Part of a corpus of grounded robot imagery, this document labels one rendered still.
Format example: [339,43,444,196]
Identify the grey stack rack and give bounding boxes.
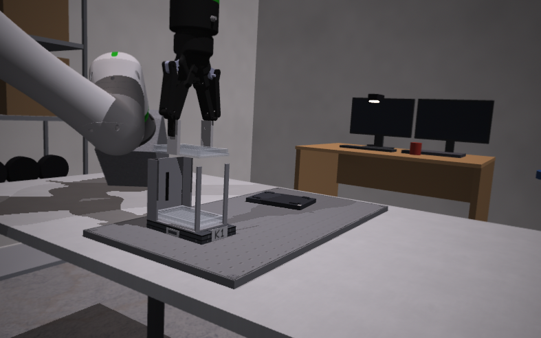
[146,157,236,245]

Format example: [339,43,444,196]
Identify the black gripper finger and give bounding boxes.
[192,66,221,147]
[159,59,198,155]

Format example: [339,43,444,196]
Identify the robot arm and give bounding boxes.
[0,0,219,155]

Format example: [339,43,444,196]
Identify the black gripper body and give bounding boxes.
[173,32,214,85]

